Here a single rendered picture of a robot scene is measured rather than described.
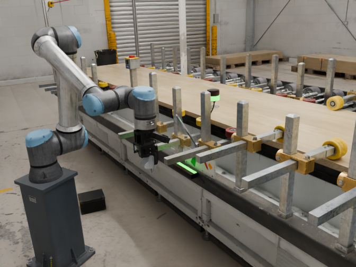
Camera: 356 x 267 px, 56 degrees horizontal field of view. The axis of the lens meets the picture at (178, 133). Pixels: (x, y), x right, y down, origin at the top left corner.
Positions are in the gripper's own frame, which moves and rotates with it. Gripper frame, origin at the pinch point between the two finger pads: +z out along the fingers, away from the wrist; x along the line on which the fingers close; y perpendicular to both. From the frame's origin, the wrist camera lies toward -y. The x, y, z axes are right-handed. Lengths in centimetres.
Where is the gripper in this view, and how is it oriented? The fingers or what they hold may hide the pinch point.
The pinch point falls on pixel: (153, 169)
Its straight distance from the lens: 149.2
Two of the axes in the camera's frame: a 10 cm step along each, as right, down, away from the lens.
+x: 5.6, 2.6, -7.9
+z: 0.3, 9.4, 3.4
